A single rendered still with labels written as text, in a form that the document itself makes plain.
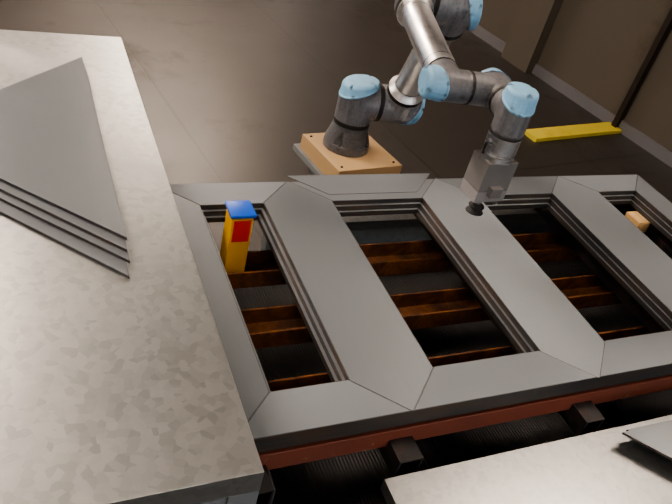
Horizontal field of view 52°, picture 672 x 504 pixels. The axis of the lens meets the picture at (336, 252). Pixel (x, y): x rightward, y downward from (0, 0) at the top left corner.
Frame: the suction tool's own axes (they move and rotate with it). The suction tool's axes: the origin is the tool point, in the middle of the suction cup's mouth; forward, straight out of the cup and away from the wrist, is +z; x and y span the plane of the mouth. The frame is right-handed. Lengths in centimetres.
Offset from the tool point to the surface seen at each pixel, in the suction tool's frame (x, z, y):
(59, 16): 348, 94, -55
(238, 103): 235, 94, 27
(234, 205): 18, 7, -53
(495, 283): -14.7, 10.4, 0.8
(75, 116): 25, -12, -86
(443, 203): 17.1, 10.2, 5.3
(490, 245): -1.4, 10.3, 8.4
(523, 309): -23.9, 10.4, 2.3
